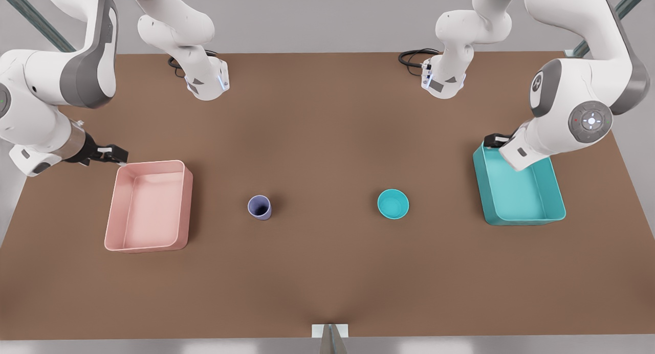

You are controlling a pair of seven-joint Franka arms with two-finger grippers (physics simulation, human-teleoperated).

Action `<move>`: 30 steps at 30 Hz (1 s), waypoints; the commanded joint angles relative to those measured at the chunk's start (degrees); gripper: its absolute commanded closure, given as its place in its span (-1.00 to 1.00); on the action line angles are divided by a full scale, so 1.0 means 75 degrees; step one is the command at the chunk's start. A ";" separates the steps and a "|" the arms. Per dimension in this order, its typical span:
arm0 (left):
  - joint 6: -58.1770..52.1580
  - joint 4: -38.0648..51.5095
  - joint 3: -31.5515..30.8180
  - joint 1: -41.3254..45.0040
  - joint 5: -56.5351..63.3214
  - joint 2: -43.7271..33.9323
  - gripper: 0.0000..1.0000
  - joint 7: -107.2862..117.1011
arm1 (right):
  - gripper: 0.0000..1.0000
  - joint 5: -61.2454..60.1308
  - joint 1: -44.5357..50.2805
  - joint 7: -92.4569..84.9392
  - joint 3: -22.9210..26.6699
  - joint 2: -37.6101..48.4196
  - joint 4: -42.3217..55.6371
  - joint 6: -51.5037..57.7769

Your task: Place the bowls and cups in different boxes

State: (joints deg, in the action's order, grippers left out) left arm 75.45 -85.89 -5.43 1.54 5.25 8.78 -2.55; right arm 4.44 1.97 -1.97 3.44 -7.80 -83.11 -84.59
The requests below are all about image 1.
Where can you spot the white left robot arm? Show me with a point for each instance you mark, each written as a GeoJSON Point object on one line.
{"type": "Point", "coordinates": [573, 88]}

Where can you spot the purple cup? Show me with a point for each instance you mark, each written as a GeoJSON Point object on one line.
{"type": "Point", "coordinates": [259, 207]}

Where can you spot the teal rectangular box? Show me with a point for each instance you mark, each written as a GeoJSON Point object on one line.
{"type": "Point", "coordinates": [517, 193]}

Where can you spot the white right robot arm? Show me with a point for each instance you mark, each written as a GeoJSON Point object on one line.
{"type": "Point", "coordinates": [87, 62]}

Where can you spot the pink rectangular box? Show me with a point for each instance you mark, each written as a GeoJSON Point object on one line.
{"type": "Point", "coordinates": [149, 206]}

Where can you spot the teal bowl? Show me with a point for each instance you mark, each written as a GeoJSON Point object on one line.
{"type": "Point", "coordinates": [393, 204]}

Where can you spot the silver frame post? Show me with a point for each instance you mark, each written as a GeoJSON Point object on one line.
{"type": "Point", "coordinates": [611, 16]}
{"type": "Point", "coordinates": [331, 339]}
{"type": "Point", "coordinates": [30, 17]}

